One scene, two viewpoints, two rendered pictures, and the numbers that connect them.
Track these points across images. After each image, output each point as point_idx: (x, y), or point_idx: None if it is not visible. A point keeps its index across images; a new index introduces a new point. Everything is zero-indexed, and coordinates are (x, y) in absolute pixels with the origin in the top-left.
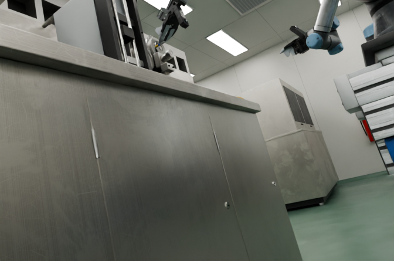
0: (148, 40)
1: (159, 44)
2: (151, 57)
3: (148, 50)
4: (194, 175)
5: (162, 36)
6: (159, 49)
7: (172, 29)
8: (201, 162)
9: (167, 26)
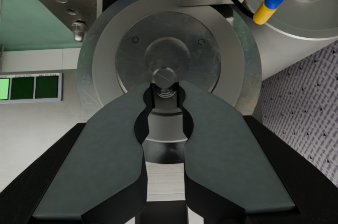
0: (240, 103)
1: None
2: None
3: (252, 35)
4: None
5: (216, 97)
6: (189, 40)
7: (112, 187)
8: None
9: (237, 191)
